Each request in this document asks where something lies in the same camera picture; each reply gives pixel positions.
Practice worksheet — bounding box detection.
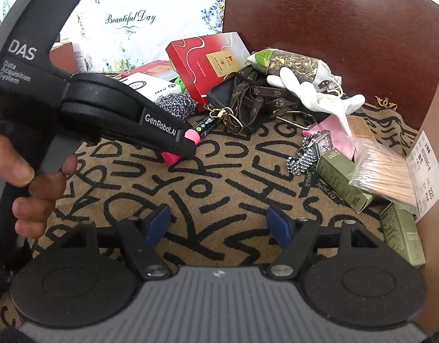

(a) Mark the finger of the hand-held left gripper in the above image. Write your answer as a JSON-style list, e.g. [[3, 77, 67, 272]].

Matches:
[[171, 136, 199, 159]]

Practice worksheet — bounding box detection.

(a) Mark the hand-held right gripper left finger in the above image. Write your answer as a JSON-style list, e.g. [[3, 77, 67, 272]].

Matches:
[[59, 204, 171, 281]]

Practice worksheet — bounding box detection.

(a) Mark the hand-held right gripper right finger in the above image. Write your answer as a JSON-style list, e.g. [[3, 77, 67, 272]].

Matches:
[[266, 205, 379, 281]]

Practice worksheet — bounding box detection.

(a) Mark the person's left hand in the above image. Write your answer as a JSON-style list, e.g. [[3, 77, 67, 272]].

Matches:
[[0, 129, 78, 239]]

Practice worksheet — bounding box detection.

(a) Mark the black green labelled tube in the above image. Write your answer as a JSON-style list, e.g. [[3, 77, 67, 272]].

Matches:
[[195, 116, 220, 141]]

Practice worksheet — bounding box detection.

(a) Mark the silver metal scrubber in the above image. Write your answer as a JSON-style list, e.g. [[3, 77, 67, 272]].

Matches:
[[154, 92, 199, 121]]

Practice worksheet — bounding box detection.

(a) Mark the tan letter-print mat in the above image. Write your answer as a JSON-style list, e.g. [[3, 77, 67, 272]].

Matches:
[[0, 95, 425, 334]]

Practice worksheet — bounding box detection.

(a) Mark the dark brown patterned pouch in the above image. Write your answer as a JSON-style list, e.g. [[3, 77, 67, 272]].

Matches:
[[207, 77, 243, 111]]

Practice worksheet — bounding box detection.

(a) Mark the white device box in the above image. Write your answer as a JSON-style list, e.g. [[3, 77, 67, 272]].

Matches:
[[117, 71, 186, 98]]

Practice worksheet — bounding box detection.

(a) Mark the silver wristwatch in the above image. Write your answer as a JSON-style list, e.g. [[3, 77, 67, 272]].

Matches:
[[286, 130, 335, 177]]

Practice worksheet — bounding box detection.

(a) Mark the olive green carton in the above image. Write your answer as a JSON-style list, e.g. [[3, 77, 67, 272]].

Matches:
[[379, 203, 427, 267], [315, 148, 374, 214]]

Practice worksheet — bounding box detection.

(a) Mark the red white flat box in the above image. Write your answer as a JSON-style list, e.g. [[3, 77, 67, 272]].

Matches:
[[165, 32, 251, 104]]

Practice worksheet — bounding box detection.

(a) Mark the pink cloth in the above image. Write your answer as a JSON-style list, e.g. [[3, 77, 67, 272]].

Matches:
[[310, 114, 360, 158]]

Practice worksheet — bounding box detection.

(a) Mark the cotton swab pack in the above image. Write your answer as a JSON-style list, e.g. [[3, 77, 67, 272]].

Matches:
[[348, 139, 419, 216]]

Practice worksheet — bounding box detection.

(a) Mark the white floral bag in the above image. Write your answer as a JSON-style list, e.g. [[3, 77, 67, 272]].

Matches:
[[0, 0, 229, 74]]

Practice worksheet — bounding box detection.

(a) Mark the small tan box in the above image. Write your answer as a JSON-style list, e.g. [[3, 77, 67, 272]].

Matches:
[[347, 114, 374, 144]]

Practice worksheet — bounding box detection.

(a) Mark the white glove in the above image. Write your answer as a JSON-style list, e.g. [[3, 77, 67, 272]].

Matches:
[[266, 67, 366, 126]]

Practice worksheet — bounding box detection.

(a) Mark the dried herb sachet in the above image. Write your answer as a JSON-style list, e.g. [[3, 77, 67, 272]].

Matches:
[[246, 48, 344, 94]]

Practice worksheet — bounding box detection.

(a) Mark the brown cardboard box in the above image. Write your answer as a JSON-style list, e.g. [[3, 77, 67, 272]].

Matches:
[[405, 77, 439, 329]]

